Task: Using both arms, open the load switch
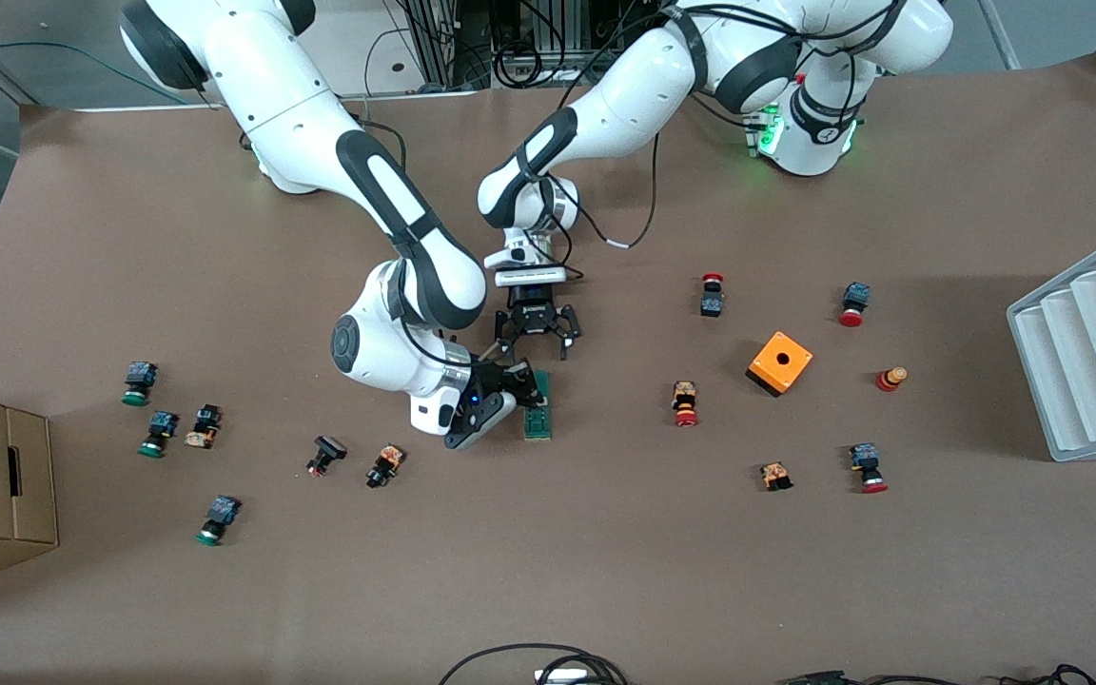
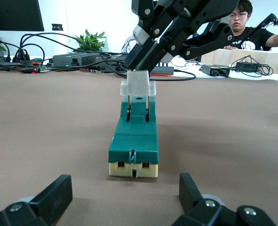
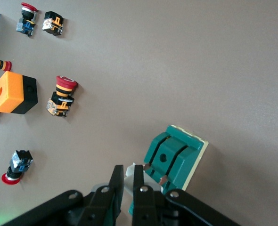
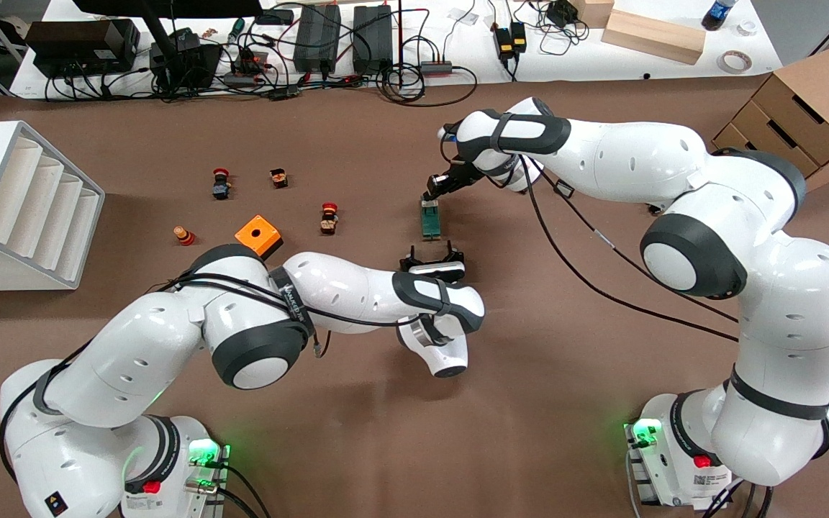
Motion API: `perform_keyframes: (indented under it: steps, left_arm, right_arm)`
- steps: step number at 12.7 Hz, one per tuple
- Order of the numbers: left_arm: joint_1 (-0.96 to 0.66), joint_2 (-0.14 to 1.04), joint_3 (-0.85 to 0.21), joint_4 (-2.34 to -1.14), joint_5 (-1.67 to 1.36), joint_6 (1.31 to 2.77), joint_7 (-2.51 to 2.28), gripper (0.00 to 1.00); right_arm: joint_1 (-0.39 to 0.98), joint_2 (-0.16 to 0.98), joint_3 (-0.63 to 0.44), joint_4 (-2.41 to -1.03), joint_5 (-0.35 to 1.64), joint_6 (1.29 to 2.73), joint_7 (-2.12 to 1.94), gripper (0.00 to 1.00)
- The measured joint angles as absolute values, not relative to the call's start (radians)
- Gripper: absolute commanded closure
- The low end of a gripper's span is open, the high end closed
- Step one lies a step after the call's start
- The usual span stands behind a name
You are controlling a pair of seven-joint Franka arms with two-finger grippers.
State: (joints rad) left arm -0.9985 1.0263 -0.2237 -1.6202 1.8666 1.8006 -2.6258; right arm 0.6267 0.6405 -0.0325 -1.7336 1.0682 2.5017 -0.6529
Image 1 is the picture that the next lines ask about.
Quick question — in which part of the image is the aluminium equipment rack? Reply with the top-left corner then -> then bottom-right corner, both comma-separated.
396,0 -> 682,88

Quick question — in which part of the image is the white panel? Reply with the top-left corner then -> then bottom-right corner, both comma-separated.
305,0 -> 487,101

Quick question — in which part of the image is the grey metal bar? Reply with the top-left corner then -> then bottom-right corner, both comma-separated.
978,0 -> 1022,69

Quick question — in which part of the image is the grey ribbed tray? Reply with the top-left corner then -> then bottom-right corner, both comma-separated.
1007,226 -> 1096,463

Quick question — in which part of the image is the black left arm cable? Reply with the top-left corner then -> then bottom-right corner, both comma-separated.
556,124 -> 665,248

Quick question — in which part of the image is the orange button enclosure box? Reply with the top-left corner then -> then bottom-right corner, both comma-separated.
746,330 -> 813,399

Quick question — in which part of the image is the black looped cable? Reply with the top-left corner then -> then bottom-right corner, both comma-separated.
439,644 -> 630,685

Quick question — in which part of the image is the green push button switch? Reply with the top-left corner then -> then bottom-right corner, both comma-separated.
137,411 -> 180,459
194,495 -> 243,547
122,362 -> 159,407

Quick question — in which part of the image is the black cable bundle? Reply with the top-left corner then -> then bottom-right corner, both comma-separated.
781,664 -> 1096,685

